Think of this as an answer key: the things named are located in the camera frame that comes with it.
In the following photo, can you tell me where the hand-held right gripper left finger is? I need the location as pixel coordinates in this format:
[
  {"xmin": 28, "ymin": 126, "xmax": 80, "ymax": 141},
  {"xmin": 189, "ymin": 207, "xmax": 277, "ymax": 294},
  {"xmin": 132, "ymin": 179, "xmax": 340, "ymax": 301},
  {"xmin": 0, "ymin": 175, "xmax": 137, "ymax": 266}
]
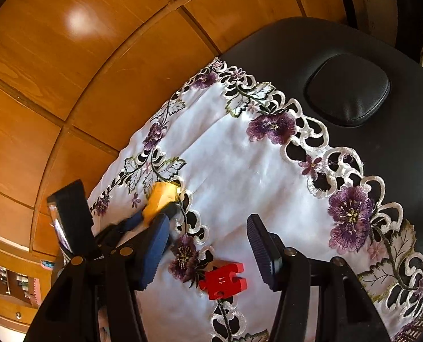
[{"xmin": 23, "ymin": 213, "xmax": 172, "ymax": 342}]

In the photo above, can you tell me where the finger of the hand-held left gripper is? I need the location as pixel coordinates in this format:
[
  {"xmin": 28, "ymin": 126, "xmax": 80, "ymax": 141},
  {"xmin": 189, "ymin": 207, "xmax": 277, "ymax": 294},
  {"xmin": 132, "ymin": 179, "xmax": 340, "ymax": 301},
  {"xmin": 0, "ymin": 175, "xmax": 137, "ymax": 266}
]
[{"xmin": 95, "ymin": 213, "xmax": 151, "ymax": 257}]

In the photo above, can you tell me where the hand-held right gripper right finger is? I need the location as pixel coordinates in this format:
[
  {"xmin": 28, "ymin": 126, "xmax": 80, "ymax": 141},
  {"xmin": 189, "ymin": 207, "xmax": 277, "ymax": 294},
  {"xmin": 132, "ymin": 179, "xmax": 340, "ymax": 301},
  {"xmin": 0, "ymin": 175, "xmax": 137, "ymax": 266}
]
[{"xmin": 246, "ymin": 214, "xmax": 392, "ymax": 342}]

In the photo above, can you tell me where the yellow plastic toy piece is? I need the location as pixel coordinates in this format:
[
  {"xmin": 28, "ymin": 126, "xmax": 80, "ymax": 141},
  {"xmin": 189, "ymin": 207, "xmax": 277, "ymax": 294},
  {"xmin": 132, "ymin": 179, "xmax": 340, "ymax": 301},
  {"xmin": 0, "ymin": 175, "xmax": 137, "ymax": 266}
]
[{"xmin": 142, "ymin": 182, "xmax": 181, "ymax": 223}]

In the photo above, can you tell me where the red puzzle piece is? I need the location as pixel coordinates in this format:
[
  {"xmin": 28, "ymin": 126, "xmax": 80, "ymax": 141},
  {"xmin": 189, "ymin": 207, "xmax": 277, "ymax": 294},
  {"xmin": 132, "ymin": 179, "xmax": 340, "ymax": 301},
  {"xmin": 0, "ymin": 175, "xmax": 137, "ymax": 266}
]
[{"xmin": 199, "ymin": 262, "xmax": 248, "ymax": 302}]

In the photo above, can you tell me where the row of small bottles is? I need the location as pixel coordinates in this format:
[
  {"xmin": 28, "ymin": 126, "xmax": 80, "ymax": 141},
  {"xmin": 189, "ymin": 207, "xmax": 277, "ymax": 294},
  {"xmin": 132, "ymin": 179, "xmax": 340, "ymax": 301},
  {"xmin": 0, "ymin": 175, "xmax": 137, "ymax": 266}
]
[{"xmin": 0, "ymin": 265, "xmax": 30, "ymax": 293}]

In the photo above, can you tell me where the white floral embroidered tablecloth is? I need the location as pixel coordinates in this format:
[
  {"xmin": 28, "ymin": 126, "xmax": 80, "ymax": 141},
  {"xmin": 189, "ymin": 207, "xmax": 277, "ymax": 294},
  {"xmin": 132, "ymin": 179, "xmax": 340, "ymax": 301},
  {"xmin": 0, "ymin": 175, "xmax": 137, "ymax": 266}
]
[{"xmin": 87, "ymin": 57, "xmax": 423, "ymax": 342}]

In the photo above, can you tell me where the wooden door with shelf niche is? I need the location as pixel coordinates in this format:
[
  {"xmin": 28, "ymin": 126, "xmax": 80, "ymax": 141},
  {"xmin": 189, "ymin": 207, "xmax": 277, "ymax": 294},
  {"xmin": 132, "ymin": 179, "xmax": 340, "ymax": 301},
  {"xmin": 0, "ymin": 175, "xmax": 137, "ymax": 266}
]
[{"xmin": 0, "ymin": 230, "xmax": 60, "ymax": 328}]

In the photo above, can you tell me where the wooden panelled wardrobe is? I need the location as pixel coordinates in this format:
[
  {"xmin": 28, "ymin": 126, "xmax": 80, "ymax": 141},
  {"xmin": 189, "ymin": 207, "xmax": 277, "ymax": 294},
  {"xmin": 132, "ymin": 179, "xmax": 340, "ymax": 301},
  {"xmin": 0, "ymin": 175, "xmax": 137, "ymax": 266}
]
[{"xmin": 0, "ymin": 0, "xmax": 362, "ymax": 257}]

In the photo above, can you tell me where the black padded massage table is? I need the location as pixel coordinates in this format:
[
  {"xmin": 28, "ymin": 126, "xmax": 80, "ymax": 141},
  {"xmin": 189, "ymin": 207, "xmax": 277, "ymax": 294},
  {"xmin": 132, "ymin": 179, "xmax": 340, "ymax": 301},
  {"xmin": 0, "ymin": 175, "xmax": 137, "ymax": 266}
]
[{"xmin": 219, "ymin": 17, "xmax": 423, "ymax": 328}]

